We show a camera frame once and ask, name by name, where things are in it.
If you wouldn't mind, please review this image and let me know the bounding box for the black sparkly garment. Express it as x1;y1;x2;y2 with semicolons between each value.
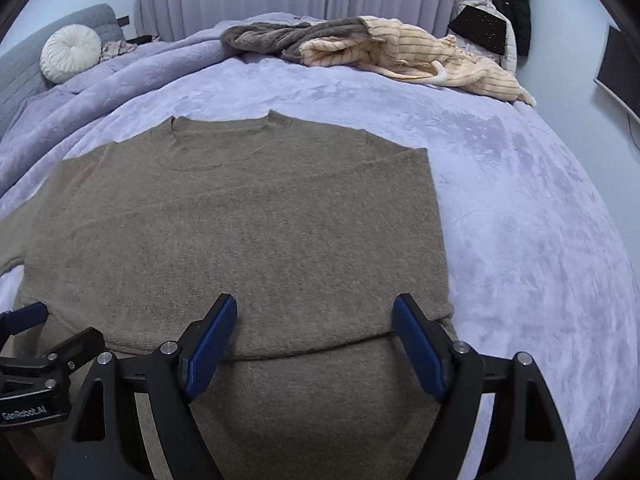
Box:
448;2;508;56

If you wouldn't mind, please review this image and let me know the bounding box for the small patterned beige cloth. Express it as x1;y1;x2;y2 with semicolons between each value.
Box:
99;40;138;64

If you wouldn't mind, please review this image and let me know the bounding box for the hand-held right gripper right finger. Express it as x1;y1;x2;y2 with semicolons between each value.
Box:
391;294;578;480

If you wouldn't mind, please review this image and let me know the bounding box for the olive knit sweater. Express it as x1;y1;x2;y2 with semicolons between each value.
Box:
0;109;458;480

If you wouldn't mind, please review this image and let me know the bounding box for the dark flat screen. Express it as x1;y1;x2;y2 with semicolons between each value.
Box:
594;24;640;121

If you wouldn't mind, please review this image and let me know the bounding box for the grey quilted headboard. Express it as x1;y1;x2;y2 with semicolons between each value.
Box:
0;3;126;138

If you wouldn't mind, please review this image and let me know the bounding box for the black hanging jacket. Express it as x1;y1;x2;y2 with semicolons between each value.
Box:
481;0;531;57

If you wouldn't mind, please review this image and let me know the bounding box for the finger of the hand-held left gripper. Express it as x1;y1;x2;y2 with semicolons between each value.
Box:
47;326;107;373
0;302;49;335

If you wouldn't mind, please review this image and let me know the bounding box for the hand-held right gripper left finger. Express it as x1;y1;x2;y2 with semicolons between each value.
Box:
52;294;238;480

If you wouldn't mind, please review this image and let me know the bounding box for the lavender embossed blanket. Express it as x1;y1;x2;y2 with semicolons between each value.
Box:
0;12;636;480

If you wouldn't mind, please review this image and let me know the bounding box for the brown fleece garment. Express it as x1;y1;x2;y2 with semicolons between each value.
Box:
221;16;373;63

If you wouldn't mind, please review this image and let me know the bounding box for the cream striped fleece garment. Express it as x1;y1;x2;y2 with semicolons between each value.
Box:
300;16;537;108

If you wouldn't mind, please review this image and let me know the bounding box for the white hanging garment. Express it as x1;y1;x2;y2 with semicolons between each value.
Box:
457;0;518;73

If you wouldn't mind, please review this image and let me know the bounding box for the round cream pleated cushion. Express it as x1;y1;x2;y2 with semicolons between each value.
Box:
40;25;103;85

